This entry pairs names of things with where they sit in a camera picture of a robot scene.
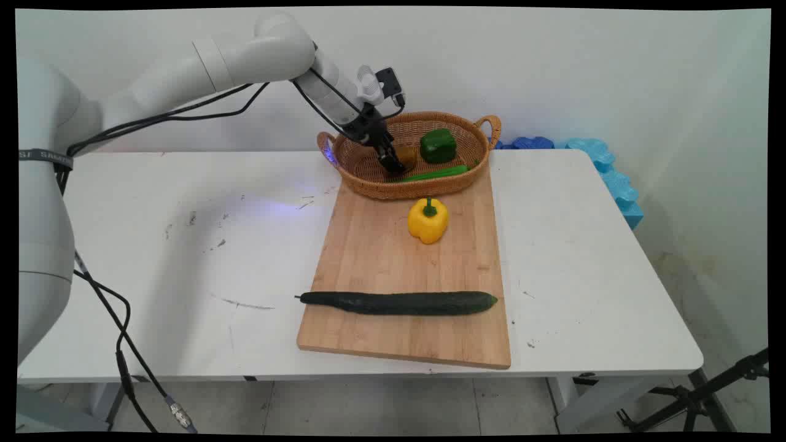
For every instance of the woven wicker basket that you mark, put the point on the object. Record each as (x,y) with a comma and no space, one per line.
(368,181)

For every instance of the yellow bell pepper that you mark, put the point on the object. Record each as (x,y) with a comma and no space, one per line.
(428,226)

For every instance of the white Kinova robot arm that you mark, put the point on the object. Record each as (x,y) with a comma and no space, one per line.
(49,202)

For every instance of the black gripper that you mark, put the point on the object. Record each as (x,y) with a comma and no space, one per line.
(367,124)

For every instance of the small light green cucumber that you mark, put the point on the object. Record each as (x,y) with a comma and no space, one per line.
(439,174)

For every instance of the white table leg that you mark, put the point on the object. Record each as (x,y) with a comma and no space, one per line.
(589,402)
(101,399)

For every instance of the light blue foam piece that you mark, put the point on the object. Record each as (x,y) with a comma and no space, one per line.
(620,184)

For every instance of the long dark green cucumber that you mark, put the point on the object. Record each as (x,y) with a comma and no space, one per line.
(399,303)

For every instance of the green bell pepper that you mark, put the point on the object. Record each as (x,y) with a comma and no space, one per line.
(438,146)

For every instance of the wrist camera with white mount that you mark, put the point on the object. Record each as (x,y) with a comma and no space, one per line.
(381,85)

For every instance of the black tripod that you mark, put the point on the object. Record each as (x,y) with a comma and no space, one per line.
(706,393)

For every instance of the brown kiwi fruit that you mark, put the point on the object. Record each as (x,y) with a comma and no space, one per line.
(409,156)

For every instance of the dark blue foam piece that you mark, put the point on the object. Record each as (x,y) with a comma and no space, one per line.
(531,143)

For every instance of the wooden cutting board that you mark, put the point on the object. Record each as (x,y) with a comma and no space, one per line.
(381,258)

